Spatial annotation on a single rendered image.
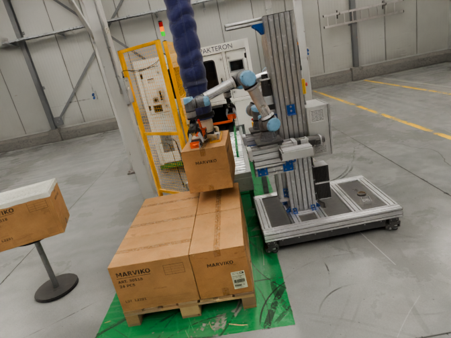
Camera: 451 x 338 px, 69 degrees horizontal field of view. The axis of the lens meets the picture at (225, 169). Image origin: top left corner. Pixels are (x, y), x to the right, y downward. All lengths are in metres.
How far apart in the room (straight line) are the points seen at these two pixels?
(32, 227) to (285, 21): 2.73
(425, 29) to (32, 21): 13.28
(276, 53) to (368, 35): 10.42
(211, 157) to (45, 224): 1.54
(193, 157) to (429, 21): 12.22
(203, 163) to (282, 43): 1.22
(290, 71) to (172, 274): 1.90
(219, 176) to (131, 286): 1.15
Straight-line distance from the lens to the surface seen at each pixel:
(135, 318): 2.85
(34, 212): 3.25
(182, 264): 2.48
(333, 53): 12.84
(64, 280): 3.81
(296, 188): 3.26
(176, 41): 3.05
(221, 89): 2.69
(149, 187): 4.41
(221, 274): 2.51
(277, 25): 2.98
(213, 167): 2.94
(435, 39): 14.42
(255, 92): 2.63
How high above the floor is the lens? 1.81
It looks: 19 degrees down
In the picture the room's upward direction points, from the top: 12 degrees counter-clockwise
